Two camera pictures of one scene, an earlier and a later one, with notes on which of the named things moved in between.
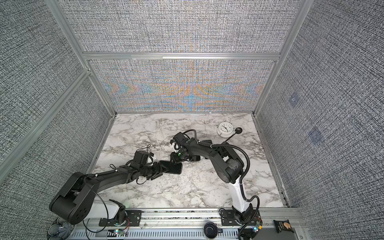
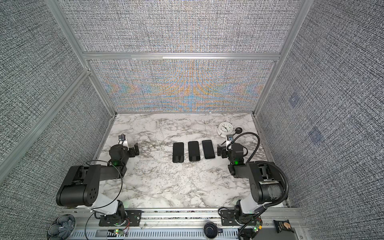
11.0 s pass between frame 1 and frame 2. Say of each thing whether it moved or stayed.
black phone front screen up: moved
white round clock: stayed
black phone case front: moved
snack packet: stayed
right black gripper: moved
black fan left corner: stayed
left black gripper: moved
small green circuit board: stayed
